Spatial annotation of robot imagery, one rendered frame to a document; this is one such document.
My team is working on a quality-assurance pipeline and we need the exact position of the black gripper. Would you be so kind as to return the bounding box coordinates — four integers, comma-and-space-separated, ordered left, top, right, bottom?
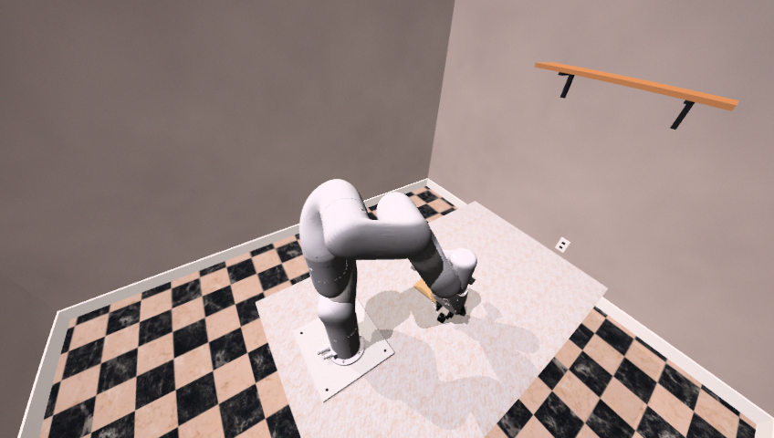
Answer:
432, 288, 468, 319

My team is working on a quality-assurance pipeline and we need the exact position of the tan flat mat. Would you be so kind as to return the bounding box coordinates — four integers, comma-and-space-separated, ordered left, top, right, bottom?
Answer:
413, 279, 436, 304

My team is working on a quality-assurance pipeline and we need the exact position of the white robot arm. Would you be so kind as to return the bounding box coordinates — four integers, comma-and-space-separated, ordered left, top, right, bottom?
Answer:
299, 179, 477, 366

